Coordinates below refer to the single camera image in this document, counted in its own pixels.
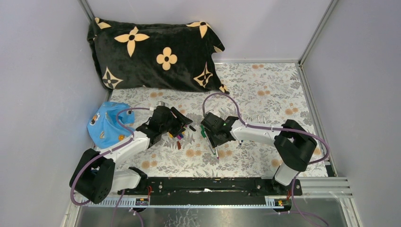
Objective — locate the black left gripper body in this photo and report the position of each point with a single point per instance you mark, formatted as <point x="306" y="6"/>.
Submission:
<point x="174" y="126"/>

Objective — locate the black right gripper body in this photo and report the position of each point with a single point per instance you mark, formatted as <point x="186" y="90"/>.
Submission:
<point x="214" y="139"/>

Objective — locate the bundle of coloured marker pens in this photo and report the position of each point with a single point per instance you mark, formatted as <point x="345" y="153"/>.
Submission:
<point x="205" y="136"/>

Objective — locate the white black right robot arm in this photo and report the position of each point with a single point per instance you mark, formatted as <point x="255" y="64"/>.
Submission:
<point x="294" y="145"/>

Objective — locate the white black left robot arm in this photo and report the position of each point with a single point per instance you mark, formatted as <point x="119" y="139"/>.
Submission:
<point x="97" y="174"/>

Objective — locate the floral patterned table mat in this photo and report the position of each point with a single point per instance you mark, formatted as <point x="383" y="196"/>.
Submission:
<point x="273" y="90"/>

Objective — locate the blue cartoon cloth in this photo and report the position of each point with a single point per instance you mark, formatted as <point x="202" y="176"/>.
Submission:
<point x="106" y="127"/>

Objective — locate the black floral pillow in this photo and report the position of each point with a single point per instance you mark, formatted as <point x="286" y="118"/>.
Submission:
<point x="166" y="56"/>

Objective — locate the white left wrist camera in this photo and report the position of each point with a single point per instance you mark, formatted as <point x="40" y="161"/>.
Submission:
<point x="161" y="104"/>

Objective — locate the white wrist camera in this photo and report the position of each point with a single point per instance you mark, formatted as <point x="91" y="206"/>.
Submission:
<point x="161" y="104"/>
<point x="215" y="112"/>

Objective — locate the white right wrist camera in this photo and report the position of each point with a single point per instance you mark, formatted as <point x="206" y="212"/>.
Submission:
<point x="215" y="112"/>

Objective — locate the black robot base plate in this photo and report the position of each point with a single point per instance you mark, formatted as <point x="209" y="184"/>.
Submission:
<point x="199" y="191"/>

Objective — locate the aluminium frame rail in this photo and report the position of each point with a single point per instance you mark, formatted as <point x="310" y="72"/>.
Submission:
<point x="325" y="202"/>

